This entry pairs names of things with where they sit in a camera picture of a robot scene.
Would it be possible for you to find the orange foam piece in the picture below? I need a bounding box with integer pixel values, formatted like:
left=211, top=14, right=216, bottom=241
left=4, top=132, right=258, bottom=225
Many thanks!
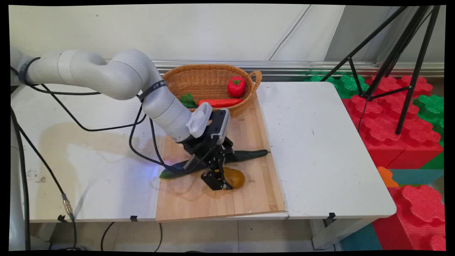
left=377, top=166, right=399, bottom=188

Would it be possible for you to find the large red foam block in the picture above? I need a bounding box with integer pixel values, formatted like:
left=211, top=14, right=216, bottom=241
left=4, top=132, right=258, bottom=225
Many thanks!
left=342, top=75, right=443, bottom=170

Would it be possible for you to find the teal foam piece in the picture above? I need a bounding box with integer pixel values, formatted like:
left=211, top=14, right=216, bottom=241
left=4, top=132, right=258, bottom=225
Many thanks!
left=389, top=169, right=445, bottom=186

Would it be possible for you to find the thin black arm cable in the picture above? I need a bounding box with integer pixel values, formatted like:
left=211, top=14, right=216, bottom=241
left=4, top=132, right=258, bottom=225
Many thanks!
left=129, top=103, right=198, bottom=175
left=30, top=82, right=147, bottom=132

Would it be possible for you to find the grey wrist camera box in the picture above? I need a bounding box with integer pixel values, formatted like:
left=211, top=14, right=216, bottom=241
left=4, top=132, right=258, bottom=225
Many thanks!
left=210, top=108, right=231, bottom=145

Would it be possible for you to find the brown toy potato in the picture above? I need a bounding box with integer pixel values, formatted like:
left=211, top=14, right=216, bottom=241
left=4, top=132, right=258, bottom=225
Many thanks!
left=221, top=167, right=246, bottom=190

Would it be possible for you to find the green foam block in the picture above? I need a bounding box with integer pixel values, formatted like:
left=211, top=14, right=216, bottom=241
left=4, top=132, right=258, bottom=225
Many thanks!
left=412, top=94, right=445, bottom=148
left=309, top=74, right=370, bottom=99

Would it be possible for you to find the teal floor mat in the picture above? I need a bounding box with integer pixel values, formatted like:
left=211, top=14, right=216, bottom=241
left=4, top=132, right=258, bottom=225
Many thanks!
left=341, top=222, right=383, bottom=251

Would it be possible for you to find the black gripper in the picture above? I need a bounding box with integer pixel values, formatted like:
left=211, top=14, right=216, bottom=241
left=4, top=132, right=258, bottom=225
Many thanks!
left=177, top=134, right=235, bottom=191

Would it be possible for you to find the orange toy carrot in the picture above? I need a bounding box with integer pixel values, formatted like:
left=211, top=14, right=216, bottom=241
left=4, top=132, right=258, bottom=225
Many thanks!
left=179, top=92, right=244, bottom=109

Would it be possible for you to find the aluminium wall rail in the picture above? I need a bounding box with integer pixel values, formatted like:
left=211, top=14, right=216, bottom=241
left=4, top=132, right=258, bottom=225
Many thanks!
left=153, top=60, right=445, bottom=77

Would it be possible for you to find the woven wicker basket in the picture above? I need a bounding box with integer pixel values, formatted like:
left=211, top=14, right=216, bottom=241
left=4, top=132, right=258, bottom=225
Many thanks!
left=162, top=64, right=263, bottom=117

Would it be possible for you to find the white table leg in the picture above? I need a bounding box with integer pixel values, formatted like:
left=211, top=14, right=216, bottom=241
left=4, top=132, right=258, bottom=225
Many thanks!
left=309, top=217, right=374, bottom=249

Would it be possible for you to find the black floor cable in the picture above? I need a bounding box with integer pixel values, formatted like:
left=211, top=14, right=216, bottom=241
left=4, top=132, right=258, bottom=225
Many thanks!
left=101, top=222, right=115, bottom=251
left=154, top=223, right=163, bottom=252

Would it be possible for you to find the dark green toy cucumber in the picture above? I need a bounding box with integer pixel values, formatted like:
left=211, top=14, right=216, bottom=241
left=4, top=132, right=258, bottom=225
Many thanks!
left=159, top=149, right=271, bottom=179

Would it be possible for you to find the white vented wrist module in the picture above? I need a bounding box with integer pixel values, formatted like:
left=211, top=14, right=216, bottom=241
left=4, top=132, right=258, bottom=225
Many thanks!
left=186, top=102, right=213, bottom=138

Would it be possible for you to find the wooden cutting board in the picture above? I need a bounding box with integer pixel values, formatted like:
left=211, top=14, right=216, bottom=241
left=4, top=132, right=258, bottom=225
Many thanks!
left=156, top=91, right=286, bottom=222

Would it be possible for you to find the red toy tomato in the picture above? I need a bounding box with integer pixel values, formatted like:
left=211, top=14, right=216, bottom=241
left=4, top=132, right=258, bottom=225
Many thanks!
left=227, top=76, right=246, bottom=98

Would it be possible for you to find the black cable with metal connector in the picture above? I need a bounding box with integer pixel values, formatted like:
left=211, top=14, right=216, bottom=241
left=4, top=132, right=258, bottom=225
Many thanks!
left=12, top=117, right=78, bottom=251

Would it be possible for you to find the thick black cable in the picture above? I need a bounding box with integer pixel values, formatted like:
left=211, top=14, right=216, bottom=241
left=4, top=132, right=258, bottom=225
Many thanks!
left=10, top=107, right=31, bottom=251

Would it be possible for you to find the black camera tripod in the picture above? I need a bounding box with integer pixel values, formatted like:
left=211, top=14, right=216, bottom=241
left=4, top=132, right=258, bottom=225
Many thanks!
left=320, top=5, right=441, bottom=135

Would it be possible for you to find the black cable strap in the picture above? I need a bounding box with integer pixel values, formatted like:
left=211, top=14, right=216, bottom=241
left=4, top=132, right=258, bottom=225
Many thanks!
left=137, top=80, right=167, bottom=102
left=18, top=57, right=41, bottom=85

